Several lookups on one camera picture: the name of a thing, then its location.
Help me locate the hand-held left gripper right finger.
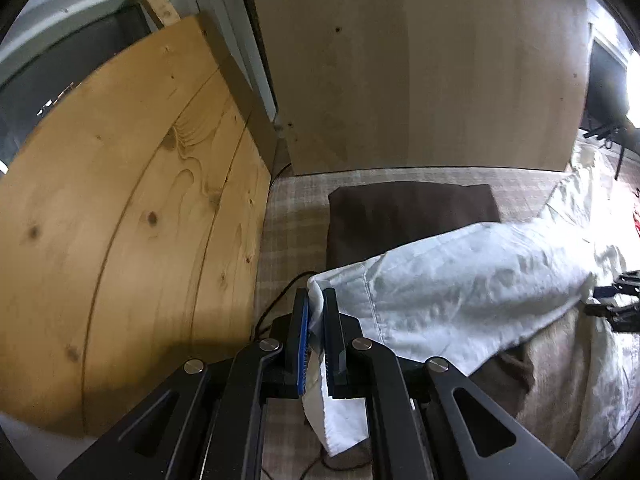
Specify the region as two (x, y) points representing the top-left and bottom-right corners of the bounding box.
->
(322, 287), (576, 480)

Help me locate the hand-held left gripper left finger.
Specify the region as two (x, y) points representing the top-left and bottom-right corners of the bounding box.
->
(57, 287), (311, 480)

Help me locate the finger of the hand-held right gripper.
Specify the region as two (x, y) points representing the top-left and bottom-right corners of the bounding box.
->
(585, 300), (640, 332)
(595, 271), (640, 301)

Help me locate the white linen shirt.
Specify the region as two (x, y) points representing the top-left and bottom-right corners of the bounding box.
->
(302, 147), (640, 468)

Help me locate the beige plaid blanket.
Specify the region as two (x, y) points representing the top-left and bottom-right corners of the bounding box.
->
(252, 165), (640, 480)

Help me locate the brown folded cloth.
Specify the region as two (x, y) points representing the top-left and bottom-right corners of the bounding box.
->
(327, 181), (536, 406)

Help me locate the black tripod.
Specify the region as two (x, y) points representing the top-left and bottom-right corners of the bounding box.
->
(582, 120), (640, 181)

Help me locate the pine wood board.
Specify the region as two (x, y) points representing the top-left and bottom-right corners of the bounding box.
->
(0, 14), (273, 438)

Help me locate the light plywood board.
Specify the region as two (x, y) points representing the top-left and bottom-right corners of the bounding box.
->
(250, 0), (593, 177)

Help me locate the narrow wooden strip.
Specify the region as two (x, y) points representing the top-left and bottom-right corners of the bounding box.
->
(131, 0), (181, 28)

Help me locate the thin black cable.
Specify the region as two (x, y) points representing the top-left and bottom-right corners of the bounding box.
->
(254, 270), (373, 480)

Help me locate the white window frame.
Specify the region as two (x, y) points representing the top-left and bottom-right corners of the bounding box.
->
(0, 0), (278, 126)

